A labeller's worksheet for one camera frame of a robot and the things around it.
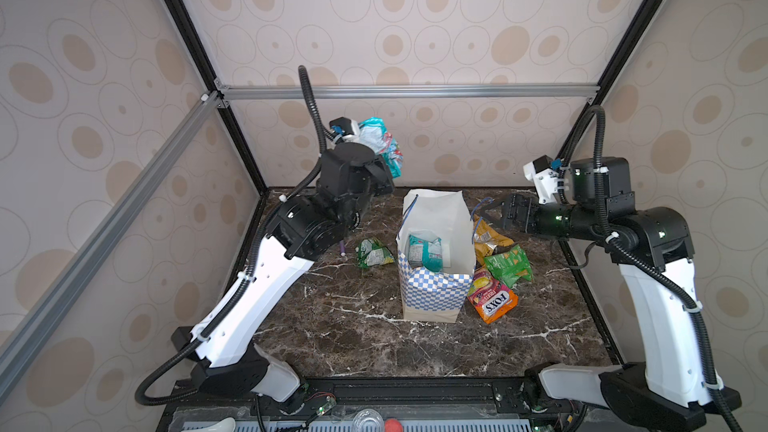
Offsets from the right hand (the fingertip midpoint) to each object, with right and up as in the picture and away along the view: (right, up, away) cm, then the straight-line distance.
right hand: (495, 214), depth 59 cm
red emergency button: (-20, -48, +9) cm, 53 cm away
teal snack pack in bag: (-11, -12, +37) cm, 40 cm away
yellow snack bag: (+11, -8, +40) cm, 43 cm away
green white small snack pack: (-27, -12, +35) cm, 46 cm away
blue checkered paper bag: (-11, -20, +13) cm, 26 cm away
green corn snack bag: (+15, -15, +33) cm, 39 cm away
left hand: (-21, +11, -2) cm, 24 cm away
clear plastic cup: (-26, -49, +11) cm, 56 cm away
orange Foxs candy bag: (+9, -25, +28) cm, 39 cm away
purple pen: (-37, -11, +43) cm, 58 cm away
